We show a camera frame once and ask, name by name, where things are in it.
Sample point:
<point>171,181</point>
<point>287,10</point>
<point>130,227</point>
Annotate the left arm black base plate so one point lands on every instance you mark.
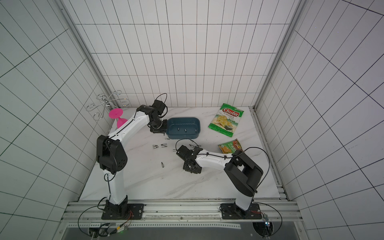
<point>123,212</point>

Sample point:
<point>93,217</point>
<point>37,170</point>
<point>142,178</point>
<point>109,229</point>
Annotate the chrome wire glass rack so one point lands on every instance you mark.
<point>111,101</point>

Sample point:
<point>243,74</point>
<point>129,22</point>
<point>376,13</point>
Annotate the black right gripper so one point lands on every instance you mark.
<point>190,165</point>

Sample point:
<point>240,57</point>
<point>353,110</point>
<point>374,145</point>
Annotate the small green snack packet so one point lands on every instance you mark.
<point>230,147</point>

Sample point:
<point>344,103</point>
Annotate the aluminium rail frame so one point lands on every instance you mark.
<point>191,218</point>

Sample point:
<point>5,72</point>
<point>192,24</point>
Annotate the dark teal plastic storage box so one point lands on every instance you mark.
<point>189,123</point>

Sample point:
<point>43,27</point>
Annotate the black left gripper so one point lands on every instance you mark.
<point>162,131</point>

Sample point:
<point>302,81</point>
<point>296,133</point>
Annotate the pink plastic wine glass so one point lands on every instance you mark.
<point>116,114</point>

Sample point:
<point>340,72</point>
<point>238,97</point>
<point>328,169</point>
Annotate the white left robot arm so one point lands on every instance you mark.
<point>111,154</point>

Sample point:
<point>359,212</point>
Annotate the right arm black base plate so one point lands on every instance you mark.
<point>233,212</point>

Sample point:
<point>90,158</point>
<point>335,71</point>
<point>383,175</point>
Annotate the green Chuba cassava chips bag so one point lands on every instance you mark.
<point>226,120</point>

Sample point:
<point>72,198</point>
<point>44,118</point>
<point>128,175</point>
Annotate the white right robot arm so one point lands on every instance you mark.
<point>242,171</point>

